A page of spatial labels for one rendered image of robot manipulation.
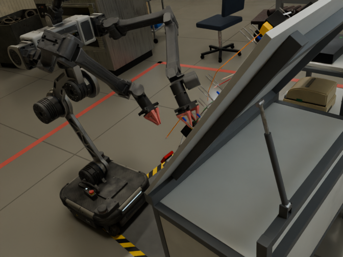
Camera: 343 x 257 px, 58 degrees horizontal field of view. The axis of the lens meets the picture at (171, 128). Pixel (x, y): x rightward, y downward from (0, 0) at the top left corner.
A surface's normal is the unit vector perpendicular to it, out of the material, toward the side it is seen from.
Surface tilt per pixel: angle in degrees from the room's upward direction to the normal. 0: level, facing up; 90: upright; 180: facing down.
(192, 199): 0
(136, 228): 0
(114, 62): 90
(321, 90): 6
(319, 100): 90
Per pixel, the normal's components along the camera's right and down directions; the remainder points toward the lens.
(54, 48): 0.03, -0.14
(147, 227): -0.15, -0.82
